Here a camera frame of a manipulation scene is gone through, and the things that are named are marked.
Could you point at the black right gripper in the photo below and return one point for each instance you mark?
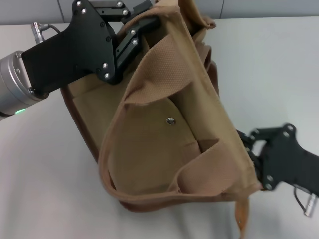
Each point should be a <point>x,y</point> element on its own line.
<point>286,161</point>

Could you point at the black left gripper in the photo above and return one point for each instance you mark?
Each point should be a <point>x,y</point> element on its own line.
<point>77,49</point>

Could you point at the khaki canvas food bag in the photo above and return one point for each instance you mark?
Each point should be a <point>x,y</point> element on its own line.
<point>154,149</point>

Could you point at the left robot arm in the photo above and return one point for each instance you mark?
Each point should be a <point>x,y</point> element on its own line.
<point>12,84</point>

